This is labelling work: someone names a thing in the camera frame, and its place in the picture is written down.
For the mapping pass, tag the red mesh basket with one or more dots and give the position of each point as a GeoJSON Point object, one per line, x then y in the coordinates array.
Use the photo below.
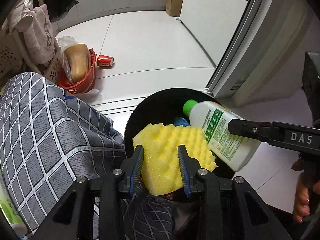
{"type": "Point", "coordinates": [82, 83]}

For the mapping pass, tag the white bottle green cap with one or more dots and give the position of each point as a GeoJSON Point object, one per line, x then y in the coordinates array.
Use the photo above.
{"type": "Point", "coordinates": [237, 155]}

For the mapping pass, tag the white refrigerator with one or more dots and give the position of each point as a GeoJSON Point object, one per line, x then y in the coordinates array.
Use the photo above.
{"type": "Point", "coordinates": [212, 5]}

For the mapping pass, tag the black trash bin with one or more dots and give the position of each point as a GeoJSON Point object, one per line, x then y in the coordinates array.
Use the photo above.
{"type": "Point", "coordinates": [155, 110]}

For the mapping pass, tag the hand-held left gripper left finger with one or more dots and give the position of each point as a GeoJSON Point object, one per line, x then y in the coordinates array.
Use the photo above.
{"type": "Point", "coordinates": [137, 170]}

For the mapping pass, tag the beige perforated storage cart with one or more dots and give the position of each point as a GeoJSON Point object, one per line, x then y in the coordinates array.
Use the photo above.
{"type": "Point", "coordinates": [6, 55]}

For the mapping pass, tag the person's right hand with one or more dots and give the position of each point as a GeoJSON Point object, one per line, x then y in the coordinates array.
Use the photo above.
{"type": "Point", "coordinates": [301, 200]}

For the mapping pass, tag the cardboard box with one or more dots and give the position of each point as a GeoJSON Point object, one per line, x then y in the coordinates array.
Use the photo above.
{"type": "Point", "coordinates": [173, 5]}

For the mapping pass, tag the grey sliding door frame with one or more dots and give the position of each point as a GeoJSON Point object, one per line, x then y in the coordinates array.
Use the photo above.
{"type": "Point", "coordinates": [262, 42]}

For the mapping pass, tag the red paper cup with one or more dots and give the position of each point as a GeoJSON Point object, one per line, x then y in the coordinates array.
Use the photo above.
{"type": "Point", "coordinates": [104, 60]}

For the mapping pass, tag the green plastic bag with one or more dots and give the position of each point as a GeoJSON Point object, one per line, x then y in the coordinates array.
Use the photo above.
{"type": "Point", "coordinates": [8, 205]}

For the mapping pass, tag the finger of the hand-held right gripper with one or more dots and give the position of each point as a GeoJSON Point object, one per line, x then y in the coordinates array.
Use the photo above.
{"type": "Point", "coordinates": [252, 130]}

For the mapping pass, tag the yellow ridged sponge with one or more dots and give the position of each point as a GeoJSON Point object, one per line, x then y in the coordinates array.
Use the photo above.
{"type": "Point", "coordinates": [162, 142]}

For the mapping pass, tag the grey checked tablecloth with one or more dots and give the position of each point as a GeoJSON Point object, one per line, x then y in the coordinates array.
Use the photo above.
{"type": "Point", "coordinates": [37, 130]}

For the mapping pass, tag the blue plastic bag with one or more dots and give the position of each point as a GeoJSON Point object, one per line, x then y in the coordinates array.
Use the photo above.
{"type": "Point", "coordinates": [181, 122]}

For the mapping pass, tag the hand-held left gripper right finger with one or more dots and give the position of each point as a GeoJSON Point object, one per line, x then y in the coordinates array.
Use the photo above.
{"type": "Point", "coordinates": [183, 172]}

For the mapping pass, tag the floral pink cloth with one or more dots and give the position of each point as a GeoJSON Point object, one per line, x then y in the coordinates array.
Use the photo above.
{"type": "Point", "coordinates": [37, 37]}

